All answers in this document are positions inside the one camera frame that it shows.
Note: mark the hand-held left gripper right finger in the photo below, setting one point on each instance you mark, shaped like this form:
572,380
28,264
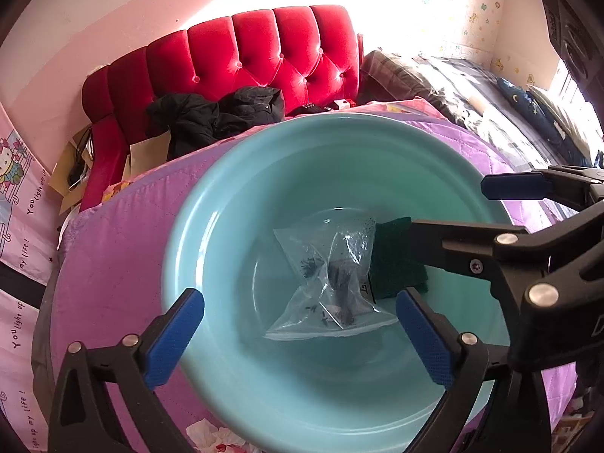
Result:
424,339

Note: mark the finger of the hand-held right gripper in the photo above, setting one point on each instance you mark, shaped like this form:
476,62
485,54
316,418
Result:
514,186
453,240

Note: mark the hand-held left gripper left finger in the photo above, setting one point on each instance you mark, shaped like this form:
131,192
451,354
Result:
175,335

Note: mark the green scouring pad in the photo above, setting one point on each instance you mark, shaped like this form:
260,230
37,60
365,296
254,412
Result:
391,264

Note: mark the clear plastic bag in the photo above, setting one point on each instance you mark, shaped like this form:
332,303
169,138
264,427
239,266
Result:
302,255

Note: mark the teal plastic basin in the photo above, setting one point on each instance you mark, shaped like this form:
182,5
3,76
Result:
283,188

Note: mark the dark grey duvet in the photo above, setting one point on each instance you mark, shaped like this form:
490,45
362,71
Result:
481,118

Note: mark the navy star-print pillow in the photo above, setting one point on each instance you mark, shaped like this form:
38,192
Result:
528,104

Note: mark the light grey pillow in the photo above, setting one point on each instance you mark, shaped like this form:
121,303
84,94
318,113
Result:
561,113

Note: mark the purple quilted blanket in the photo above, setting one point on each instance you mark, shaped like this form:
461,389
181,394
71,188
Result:
113,269

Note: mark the window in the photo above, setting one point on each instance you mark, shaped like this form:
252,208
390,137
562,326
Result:
568,87

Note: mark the grey plaid pillow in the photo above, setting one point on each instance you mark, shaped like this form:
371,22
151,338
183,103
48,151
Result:
382,75

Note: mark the small red white box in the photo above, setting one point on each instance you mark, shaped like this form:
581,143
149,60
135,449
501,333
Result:
343,104

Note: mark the cream paper bag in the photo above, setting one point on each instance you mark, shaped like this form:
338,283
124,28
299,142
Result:
146,155

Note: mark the flat black device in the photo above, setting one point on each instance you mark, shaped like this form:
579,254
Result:
309,108

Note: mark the brown cardboard piece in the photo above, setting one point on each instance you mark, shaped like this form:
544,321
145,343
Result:
61,174

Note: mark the black jacket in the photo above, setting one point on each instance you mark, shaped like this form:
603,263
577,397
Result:
188,118

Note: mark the cartoon printed cloth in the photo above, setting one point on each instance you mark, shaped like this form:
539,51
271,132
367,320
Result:
19,174

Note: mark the red tufted sofa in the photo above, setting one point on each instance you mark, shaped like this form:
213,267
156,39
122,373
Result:
264,47

